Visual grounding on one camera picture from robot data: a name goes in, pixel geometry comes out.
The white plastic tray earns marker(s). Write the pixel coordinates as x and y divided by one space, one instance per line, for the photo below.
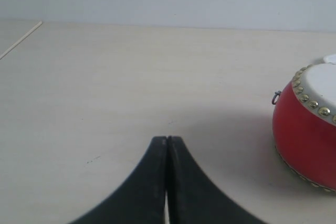
330 59

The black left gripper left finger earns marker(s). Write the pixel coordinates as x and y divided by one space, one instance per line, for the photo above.
141 197

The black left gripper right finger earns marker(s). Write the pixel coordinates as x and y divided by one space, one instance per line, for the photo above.
192 197

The red small drum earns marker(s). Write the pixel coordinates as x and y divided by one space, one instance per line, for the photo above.
303 125

